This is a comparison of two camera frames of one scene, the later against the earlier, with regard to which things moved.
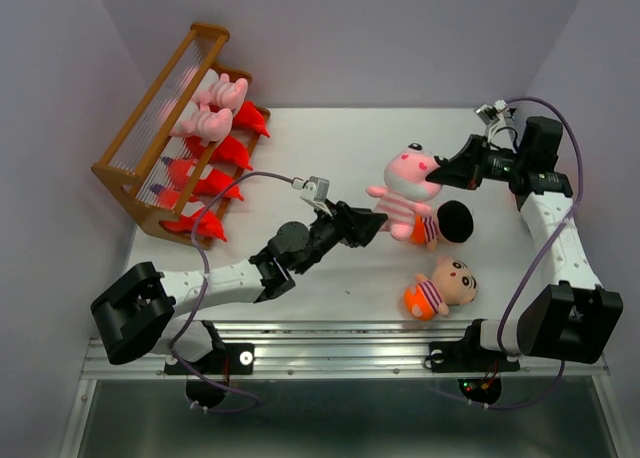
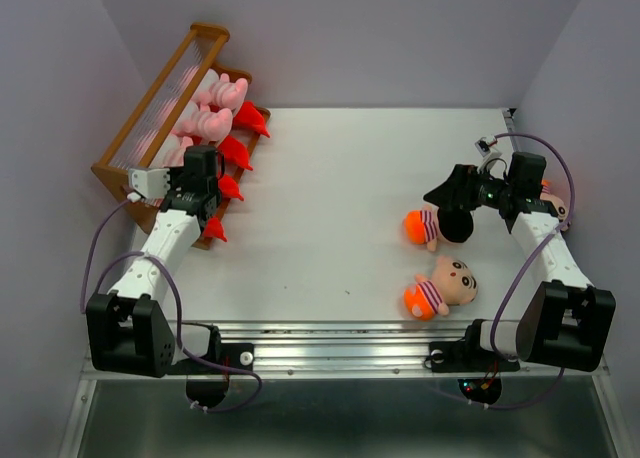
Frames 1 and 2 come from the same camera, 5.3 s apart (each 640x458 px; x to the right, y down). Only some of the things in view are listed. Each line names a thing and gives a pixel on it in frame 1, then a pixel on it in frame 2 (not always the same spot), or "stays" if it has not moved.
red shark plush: (214, 183) stays
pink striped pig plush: (407, 193) -> (183, 135)
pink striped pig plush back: (205, 124) stays
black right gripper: (466, 169) -> (458, 186)
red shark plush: (249, 116) stays
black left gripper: (354, 225) -> (175, 172)
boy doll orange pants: (453, 223) stays
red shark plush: (228, 151) stays
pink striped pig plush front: (225, 93) stays
